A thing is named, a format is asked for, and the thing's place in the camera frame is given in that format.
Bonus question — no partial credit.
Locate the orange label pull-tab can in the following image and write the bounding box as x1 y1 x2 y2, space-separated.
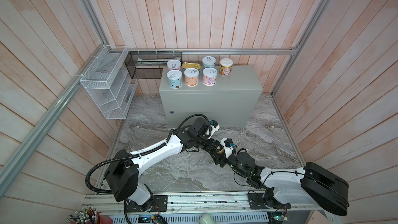
184 68 200 87

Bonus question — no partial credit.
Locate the teal label can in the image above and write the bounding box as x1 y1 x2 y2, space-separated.
166 69 182 89

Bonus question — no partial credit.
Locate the red label can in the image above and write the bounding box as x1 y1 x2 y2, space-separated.
202 67 218 86

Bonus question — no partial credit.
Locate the gold rectangular tin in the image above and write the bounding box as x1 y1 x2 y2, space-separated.
181 62 201 72

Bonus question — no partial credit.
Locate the pink label can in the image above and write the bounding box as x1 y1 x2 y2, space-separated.
167 59 181 71

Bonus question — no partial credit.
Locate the blue label can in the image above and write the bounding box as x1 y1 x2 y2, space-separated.
202 56 216 68

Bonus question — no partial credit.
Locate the small orange can white lid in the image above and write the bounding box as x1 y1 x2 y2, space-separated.
219 58 233 76

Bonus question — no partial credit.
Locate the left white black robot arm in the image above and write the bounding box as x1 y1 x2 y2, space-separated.
105 117 222 211

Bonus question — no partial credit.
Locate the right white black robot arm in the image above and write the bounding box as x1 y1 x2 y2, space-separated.
210 149 349 216

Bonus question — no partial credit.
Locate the grey metal cabinet counter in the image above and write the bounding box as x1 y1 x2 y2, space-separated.
159 65 263 128

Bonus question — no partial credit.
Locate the white cup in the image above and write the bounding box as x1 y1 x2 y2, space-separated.
199 214 216 224

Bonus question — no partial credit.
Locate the red cup with tools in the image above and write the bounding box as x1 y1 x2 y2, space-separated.
66 206 113 224

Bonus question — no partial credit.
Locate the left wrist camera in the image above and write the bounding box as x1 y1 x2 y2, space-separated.
205 120 220 139

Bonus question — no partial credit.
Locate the aluminium front rail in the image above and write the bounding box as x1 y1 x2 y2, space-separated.
81 190 336 216

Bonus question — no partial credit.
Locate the aluminium rail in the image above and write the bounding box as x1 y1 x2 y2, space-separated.
81 190 336 216
109 45 298 56
1 44 106 198

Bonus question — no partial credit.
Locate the aluminium back rail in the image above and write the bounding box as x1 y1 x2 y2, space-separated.
109 45 298 56

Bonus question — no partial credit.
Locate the black mesh wall basket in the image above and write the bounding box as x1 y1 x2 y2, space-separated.
125 51 182 79

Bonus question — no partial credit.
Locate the white wire mesh shelf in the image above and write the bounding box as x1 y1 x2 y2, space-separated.
80 45 137 120

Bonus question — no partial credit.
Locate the aluminium left rail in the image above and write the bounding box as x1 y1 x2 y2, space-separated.
1 44 106 198

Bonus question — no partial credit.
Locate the aluminium right post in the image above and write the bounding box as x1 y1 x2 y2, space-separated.
270 0 333 98

